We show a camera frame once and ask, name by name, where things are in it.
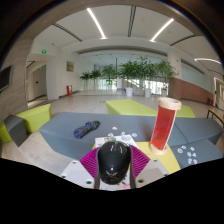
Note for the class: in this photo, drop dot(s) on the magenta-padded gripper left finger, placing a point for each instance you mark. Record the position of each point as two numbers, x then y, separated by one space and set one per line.
88 165

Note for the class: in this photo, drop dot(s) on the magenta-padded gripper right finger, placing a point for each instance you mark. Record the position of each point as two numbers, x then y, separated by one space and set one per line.
140 163

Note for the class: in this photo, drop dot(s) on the black computer mouse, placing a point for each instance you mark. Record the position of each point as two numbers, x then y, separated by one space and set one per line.
113 163

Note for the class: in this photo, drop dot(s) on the group of small stickers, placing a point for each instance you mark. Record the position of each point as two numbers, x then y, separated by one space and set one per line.
189 154
134 135

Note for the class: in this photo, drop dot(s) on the folded dark blue umbrella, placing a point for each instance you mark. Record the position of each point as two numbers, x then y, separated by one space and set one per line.
85 129

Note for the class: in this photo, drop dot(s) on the red cylinder with wooden ends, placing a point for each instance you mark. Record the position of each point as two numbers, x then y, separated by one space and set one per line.
163 128

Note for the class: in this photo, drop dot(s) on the long grey upholstered bench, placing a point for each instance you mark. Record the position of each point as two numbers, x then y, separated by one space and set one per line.
60 133

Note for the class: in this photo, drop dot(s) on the lime green flat bench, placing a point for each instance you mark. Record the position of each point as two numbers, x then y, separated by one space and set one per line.
186 112
128 107

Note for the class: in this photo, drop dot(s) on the large lime green block seat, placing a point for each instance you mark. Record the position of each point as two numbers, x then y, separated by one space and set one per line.
36 116

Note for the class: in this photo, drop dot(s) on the red fire extinguisher box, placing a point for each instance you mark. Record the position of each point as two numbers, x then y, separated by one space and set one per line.
69 90

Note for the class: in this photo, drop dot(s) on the dark grey cube stool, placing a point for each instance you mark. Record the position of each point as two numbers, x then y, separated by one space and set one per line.
15 128

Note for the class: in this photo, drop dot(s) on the small lime green block seat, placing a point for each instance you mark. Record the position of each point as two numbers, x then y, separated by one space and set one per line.
4 133

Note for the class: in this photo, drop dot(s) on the group of potted plants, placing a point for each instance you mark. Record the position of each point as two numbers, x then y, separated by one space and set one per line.
130 71

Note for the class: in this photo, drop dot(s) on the green exit sign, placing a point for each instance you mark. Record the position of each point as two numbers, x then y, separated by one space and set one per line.
44 51

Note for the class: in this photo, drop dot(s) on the group of ceiling strip lights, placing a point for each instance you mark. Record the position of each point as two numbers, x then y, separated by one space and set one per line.
96 23

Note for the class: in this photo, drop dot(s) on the wooden frame chair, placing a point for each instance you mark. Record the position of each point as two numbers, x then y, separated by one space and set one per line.
216 115

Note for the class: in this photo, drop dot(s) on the framed wall picture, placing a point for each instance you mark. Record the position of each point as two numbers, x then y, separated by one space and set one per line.
70 66

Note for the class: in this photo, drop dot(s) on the black wall screen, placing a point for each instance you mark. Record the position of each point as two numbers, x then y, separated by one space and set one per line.
6 78

